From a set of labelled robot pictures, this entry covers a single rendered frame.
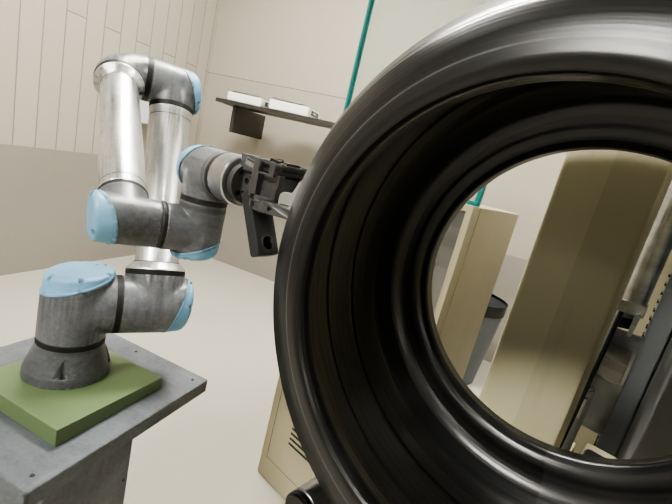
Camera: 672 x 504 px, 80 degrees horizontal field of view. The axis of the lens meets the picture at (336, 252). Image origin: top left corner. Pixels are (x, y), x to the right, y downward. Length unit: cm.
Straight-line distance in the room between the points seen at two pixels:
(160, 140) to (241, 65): 320
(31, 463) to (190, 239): 54
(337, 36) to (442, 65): 360
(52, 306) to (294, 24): 348
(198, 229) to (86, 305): 40
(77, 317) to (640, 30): 108
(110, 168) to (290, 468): 128
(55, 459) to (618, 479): 97
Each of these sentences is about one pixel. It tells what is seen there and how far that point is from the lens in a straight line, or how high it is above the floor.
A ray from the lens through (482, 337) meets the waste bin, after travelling 296.
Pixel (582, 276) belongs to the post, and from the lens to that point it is 70.
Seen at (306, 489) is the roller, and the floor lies 92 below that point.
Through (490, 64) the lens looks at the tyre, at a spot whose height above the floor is 140.
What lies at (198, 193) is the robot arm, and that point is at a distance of 80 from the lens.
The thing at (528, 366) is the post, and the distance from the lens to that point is 74.
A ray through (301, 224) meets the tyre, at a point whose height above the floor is 123.
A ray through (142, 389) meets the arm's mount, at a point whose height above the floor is 63.
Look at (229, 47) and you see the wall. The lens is 449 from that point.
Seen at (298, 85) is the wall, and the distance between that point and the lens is 400.
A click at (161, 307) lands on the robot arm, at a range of 114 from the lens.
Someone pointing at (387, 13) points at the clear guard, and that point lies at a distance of 147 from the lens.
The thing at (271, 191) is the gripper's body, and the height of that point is 123.
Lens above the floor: 130
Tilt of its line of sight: 13 degrees down
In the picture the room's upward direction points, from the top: 14 degrees clockwise
